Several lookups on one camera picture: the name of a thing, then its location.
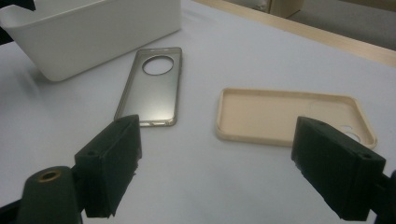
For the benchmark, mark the beige phone case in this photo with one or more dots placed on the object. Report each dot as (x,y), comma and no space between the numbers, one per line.
(261,115)

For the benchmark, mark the white table sheet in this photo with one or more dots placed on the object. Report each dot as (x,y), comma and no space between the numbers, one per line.
(218,186)

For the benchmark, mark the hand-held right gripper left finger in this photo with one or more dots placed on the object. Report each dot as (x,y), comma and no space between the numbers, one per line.
(109,161)

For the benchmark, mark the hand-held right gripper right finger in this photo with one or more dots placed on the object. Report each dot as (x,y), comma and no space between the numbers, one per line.
(336,168)

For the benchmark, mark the white plastic bin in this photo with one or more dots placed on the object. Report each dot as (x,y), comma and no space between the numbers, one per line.
(93,37)

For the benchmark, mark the wooden shelf unit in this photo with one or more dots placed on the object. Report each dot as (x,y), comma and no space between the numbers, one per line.
(285,7)

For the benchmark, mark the grey translucent phone case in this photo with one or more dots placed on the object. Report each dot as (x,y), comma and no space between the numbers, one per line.
(155,96)

